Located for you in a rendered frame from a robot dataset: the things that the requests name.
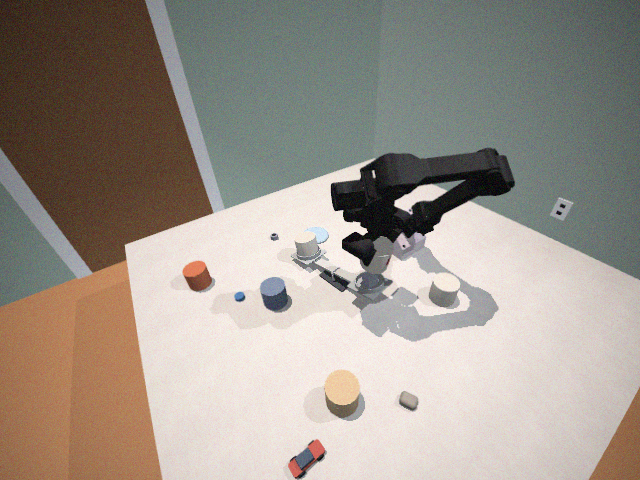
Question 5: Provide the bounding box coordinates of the white cylinder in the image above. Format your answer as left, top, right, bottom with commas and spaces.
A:
294, 231, 319, 257
429, 273, 460, 307

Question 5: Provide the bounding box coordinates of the tan cylinder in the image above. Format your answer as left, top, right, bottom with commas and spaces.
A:
324, 369, 360, 417

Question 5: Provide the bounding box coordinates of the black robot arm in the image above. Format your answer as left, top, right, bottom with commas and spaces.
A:
331, 148, 515, 238

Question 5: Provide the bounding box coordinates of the grey balance beam with pans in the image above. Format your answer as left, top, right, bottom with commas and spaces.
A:
291, 246, 393, 301

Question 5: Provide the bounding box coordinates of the red toy car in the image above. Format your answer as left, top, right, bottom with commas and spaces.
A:
288, 440, 325, 479

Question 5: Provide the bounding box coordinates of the brown cylinder with orange top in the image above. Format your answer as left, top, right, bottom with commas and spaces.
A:
182, 261, 212, 291

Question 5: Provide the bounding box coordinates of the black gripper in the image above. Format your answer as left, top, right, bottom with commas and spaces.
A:
342, 205, 411, 267

